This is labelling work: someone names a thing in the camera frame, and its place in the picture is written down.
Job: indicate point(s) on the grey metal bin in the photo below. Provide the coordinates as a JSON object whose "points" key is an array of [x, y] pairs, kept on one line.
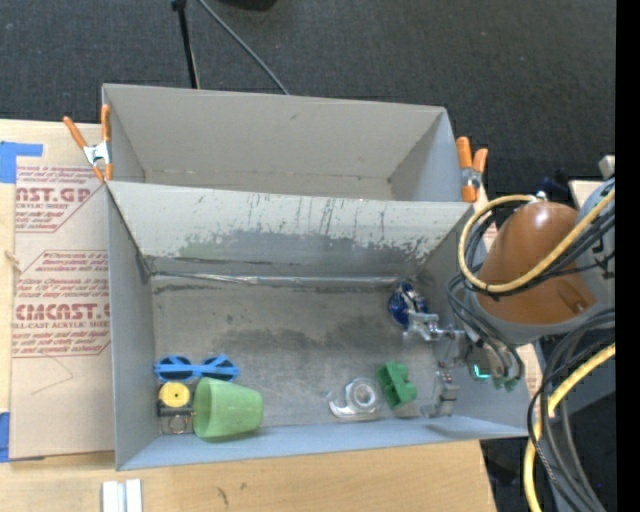
{"points": [[280, 320]]}

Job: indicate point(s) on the brown cardboard board red print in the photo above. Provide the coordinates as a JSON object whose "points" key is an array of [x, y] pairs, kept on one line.
{"points": [[60, 380]]}

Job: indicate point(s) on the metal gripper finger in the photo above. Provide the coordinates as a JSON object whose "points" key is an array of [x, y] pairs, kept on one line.
{"points": [[446, 392], [425, 325]]}

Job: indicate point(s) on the green toy block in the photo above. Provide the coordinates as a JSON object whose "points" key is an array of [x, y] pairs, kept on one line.
{"points": [[396, 385]]}

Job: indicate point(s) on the yellow disc on black block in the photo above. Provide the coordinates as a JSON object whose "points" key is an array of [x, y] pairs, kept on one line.
{"points": [[175, 396]]}

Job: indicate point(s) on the green plastic cup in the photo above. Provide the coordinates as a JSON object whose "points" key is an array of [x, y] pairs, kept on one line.
{"points": [[227, 409]]}

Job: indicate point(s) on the blue sunglasses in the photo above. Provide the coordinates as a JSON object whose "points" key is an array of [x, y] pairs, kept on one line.
{"points": [[197, 369]]}

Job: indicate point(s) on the clear tape dispenser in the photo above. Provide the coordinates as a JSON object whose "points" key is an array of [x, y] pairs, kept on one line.
{"points": [[357, 397]]}

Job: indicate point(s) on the blue and white round thing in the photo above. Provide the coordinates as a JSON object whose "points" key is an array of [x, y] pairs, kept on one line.
{"points": [[400, 302]]}

